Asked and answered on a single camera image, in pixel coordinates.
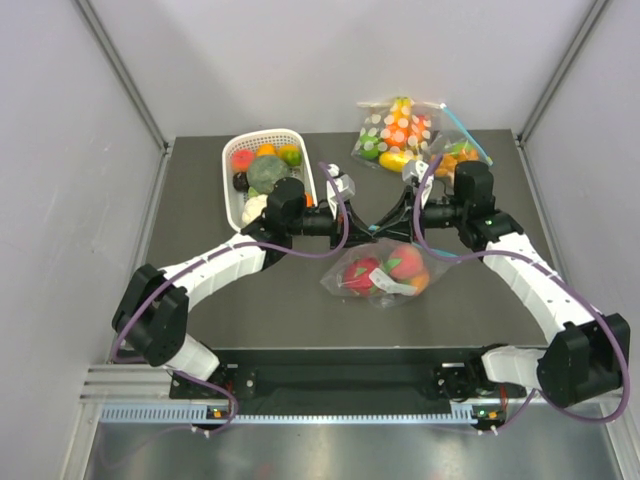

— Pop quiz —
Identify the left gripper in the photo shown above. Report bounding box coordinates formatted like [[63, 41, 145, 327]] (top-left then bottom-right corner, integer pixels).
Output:
[[287, 200, 378, 253]]

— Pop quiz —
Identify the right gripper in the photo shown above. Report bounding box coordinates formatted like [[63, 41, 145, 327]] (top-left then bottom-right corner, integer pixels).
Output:
[[372, 186, 467, 245]]

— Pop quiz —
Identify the clear blue zip bag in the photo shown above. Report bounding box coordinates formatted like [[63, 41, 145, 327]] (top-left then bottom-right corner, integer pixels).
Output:
[[320, 239, 454, 309]]

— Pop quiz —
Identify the red fake dragon fruit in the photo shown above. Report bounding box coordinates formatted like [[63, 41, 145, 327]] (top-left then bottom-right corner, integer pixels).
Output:
[[342, 257, 380, 297]]

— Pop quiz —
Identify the orange fake peach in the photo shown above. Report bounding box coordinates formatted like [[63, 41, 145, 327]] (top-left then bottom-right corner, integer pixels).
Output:
[[408, 269, 431, 296]]

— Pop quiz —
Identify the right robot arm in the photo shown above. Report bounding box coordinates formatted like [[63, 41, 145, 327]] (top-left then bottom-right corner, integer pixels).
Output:
[[402, 160, 630, 409]]

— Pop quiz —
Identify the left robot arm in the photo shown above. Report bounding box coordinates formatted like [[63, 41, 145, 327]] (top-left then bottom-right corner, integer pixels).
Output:
[[112, 174, 355, 397]]

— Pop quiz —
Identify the green yellow fake lime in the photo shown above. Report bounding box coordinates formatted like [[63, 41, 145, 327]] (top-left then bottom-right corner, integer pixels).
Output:
[[277, 144, 303, 168]]

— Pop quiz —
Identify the polka dot fruit bag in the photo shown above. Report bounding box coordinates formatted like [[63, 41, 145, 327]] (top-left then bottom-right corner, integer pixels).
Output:
[[351, 96, 445, 173]]

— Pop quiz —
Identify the small bag of orange pieces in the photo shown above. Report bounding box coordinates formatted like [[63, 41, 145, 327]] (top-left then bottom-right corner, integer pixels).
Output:
[[429, 103, 493, 181]]

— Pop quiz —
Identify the white fake cauliflower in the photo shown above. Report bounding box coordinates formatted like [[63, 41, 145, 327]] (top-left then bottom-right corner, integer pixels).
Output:
[[241, 194, 268, 226]]

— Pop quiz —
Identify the green fake broccoli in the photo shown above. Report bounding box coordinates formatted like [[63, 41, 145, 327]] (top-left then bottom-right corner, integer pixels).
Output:
[[247, 155, 290, 194]]

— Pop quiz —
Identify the small orange fake fruit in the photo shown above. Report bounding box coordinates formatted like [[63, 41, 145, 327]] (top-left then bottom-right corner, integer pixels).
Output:
[[255, 143, 277, 157]]

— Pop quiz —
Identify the dark fake mangosteen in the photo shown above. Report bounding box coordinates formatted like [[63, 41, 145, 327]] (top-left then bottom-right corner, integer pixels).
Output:
[[232, 172, 250, 193]]

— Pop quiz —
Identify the red fake peach in basket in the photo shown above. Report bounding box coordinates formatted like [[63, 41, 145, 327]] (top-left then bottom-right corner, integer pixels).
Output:
[[230, 149, 255, 173]]

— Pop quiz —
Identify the white plastic basket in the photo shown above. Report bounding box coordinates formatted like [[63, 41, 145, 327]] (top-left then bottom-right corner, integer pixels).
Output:
[[222, 128, 318, 232]]

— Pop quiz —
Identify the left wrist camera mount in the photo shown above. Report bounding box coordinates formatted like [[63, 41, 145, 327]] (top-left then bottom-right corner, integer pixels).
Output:
[[326, 164, 356, 203]]

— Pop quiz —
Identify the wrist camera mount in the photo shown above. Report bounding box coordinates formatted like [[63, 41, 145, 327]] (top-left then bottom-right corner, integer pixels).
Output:
[[401, 159, 429, 189], [326, 164, 356, 203]]

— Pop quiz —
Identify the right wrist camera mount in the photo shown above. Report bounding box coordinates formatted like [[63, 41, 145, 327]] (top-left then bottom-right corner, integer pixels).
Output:
[[401, 159, 429, 189]]

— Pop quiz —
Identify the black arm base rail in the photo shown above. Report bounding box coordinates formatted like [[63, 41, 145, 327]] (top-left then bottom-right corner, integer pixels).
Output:
[[164, 347, 531, 416]]

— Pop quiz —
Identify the grey cable duct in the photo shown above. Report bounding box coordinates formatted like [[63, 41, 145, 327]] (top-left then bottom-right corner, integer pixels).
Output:
[[100, 404, 501, 425]]

